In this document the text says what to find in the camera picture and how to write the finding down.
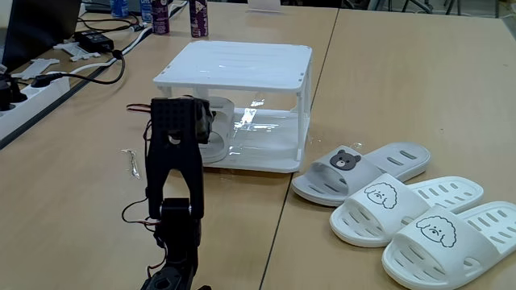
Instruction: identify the white flat plastic bracket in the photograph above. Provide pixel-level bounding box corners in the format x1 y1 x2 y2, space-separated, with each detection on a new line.
52 41 102 63
10 58 60 81

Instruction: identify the black monitor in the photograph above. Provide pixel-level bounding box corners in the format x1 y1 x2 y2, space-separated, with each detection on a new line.
2 0 82 73

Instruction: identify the white power strip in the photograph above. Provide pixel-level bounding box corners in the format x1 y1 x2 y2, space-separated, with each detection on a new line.
0 72 72 140

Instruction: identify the clear tape strip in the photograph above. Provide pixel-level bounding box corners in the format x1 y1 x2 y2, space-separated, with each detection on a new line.
119 148 142 180

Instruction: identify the purple drink can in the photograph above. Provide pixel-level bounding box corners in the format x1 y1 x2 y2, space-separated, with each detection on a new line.
151 0 171 36
188 0 210 39

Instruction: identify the thin black cable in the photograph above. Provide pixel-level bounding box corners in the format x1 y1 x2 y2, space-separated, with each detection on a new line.
76 11 142 35

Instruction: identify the black power cable with plug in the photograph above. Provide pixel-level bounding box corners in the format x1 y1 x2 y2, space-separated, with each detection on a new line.
30 48 127 89

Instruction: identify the white two-shelf shoe rack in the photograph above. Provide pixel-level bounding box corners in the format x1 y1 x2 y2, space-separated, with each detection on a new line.
152 39 314 174

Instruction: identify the white card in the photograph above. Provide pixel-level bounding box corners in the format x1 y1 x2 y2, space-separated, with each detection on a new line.
247 0 283 13

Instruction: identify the black plug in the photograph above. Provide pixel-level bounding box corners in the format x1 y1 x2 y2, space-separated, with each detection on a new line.
0 74 28 112

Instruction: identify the grey bear slipper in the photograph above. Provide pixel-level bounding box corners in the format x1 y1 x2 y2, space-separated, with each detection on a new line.
200 95 235 164
290 141 431 208

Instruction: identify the black chair base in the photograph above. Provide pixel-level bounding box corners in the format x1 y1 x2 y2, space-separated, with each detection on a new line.
340 0 464 17

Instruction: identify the white dog slipper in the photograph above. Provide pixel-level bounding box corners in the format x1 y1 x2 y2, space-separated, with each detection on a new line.
329 172 485 248
381 200 516 290

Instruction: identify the black power adapter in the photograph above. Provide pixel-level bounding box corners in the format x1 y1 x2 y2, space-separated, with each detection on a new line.
73 30 115 54

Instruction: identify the blue labelled bottle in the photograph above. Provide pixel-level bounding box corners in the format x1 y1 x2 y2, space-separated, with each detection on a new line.
139 0 153 23
110 0 130 19

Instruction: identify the white cable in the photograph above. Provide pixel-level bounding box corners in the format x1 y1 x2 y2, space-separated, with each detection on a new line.
44 0 189 77

